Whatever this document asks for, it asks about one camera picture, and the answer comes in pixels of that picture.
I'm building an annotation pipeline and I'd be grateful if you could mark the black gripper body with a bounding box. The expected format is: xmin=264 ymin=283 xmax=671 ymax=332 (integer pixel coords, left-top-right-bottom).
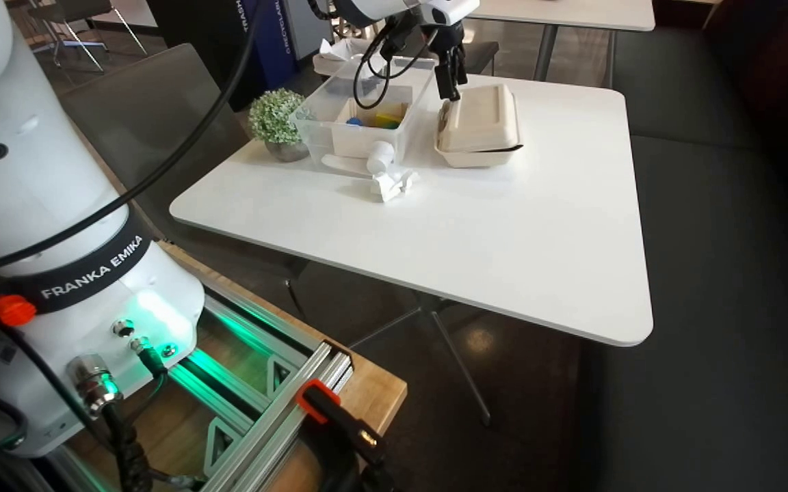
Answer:
xmin=422 ymin=22 xmax=464 ymax=66

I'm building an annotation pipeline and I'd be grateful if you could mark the white paper tray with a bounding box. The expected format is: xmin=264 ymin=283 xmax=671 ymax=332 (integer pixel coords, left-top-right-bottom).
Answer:
xmin=311 ymin=37 xmax=385 ymax=78

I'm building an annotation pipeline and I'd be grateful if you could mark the small green potted plant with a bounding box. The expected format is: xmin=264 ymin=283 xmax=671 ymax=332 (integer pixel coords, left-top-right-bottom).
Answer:
xmin=248 ymin=86 xmax=309 ymax=161

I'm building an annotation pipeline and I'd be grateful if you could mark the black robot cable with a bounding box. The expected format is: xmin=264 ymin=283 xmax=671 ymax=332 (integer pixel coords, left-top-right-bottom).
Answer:
xmin=0 ymin=0 xmax=264 ymax=269

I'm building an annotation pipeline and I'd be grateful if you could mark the white box with coloured items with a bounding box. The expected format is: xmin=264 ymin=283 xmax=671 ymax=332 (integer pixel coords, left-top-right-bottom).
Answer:
xmin=331 ymin=100 xmax=408 ymax=157

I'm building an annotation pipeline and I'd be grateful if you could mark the grey chair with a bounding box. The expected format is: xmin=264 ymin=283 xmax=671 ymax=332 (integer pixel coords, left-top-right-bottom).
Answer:
xmin=61 ymin=44 xmax=247 ymax=239

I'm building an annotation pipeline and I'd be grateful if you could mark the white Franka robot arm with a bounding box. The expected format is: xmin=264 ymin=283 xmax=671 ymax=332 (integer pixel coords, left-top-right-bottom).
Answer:
xmin=0 ymin=0 xmax=204 ymax=457

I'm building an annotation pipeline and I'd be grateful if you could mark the aluminium frame robot mount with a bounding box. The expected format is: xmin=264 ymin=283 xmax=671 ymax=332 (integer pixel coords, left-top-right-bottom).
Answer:
xmin=47 ymin=236 xmax=411 ymax=492

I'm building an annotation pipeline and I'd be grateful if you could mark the clear plastic storage bin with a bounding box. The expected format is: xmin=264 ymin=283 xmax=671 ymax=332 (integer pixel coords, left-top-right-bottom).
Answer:
xmin=300 ymin=57 xmax=434 ymax=127

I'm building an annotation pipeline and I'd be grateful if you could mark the white background table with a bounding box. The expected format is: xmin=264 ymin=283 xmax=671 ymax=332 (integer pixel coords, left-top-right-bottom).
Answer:
xmin=474 ymin=0 xmax=657 ymax=33

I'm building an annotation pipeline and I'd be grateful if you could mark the orange black clamp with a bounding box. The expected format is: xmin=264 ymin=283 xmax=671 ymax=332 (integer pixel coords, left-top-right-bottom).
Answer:
xmin=294 ymin=379 xmax=396 ymax=492

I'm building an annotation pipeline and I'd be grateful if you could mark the white square table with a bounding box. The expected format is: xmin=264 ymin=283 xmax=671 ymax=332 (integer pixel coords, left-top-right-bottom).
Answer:
xmin=169 ymin=78 xmax=653 ymax=346

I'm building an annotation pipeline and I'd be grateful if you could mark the dark sofa bench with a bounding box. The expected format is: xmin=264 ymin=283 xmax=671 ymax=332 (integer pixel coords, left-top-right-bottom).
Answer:
xmin=576 ymin=0 xmax=788 ymax=492

